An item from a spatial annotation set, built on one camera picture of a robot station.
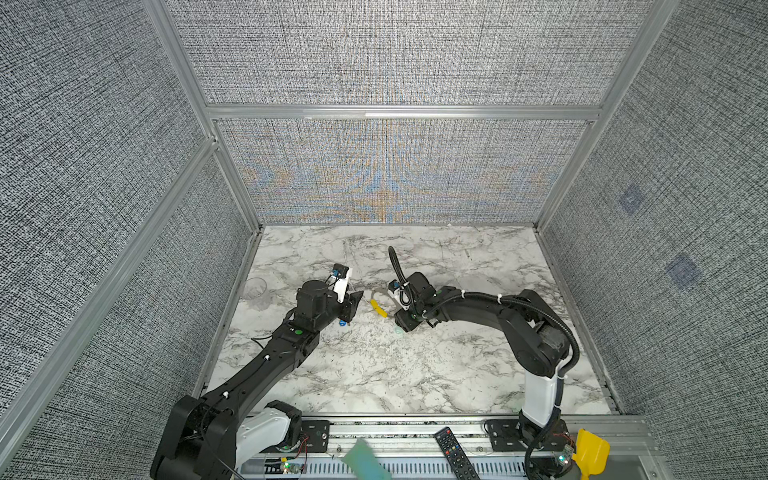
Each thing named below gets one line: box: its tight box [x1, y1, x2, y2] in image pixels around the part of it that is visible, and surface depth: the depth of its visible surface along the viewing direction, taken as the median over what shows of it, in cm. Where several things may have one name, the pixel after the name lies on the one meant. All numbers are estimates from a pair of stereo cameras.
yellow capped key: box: [370, 299, 389, 318], surface depth 99 cm
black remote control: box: [434, 426, 481, 480], surface depth 71 cm
